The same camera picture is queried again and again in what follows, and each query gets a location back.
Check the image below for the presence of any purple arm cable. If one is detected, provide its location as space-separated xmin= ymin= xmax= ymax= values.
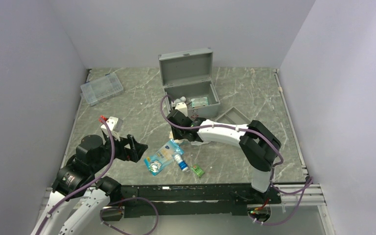
xmin=160 ymin=94 xmax=314 ymax=227
xmin=34 ymin=121 xmax=160 ymax=235

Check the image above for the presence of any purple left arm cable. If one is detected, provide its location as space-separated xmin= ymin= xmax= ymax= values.
xmin=34 ymin=121 xmax=160 ymax=235

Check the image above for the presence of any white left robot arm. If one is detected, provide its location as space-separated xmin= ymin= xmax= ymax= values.
xmin=32 ymin=135 xmax=148 ymax=235

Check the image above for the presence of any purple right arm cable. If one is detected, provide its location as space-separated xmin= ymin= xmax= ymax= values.
xmin=160 ymin=94 xmax=314 ymax=227

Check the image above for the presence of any grey metal medicine case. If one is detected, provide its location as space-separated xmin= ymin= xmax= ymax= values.
xmin=158 ymin=47 xmax=220 ymax=119

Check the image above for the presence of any clear plastic compartment box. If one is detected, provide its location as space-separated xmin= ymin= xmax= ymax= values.
xmin=80 ymin=73 xmax=124 ymax=106

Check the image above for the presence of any blue cotton swab bag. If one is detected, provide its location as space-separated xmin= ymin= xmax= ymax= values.
xmin=144 ymin=139 xmax=185 ymax=176

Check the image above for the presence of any small green box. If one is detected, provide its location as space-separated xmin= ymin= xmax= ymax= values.
xmin=191 ymin=164 xmax=205 ymax=178

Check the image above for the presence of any white bottle green label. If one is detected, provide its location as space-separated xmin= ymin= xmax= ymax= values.
xmin=174 ymin=96 xmax=187 ymax=103

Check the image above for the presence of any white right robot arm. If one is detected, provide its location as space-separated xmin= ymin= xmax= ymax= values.
xmin=163 ymin=109 xmax=282 ymax=203

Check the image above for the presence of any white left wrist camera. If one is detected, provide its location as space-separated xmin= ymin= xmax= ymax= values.
xmin=99 ymin=116 xmax=123 ymax=141

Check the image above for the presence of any teal plaster zip bag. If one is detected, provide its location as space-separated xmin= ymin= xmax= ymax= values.
xmin=189 ymin=97 xmax=209 ymax=108

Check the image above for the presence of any grey plastic divider tray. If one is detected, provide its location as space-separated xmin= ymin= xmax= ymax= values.
xmin=215 ymin=107 xmax=251 ymax=125

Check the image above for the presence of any white blue spray bottle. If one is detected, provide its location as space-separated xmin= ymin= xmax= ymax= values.
xmin=173 ymin=154 xmax=189 ymax=172

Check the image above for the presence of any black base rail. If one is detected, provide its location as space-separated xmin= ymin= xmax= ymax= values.
xmin=117 ymin=183 xmax=282 ymax=218

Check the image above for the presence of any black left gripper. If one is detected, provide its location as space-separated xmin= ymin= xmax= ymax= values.
xmin=91 ymin=131 xmax=147 ymax=172

